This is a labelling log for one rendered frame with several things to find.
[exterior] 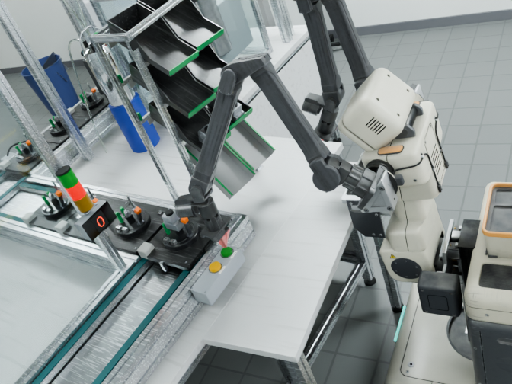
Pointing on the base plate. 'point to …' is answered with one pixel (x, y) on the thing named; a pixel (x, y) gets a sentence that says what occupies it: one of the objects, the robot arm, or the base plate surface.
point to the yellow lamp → (84, 203)
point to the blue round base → (134, 126)
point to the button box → (225, 274)
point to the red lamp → (76, 192)
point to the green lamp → (69, 180)
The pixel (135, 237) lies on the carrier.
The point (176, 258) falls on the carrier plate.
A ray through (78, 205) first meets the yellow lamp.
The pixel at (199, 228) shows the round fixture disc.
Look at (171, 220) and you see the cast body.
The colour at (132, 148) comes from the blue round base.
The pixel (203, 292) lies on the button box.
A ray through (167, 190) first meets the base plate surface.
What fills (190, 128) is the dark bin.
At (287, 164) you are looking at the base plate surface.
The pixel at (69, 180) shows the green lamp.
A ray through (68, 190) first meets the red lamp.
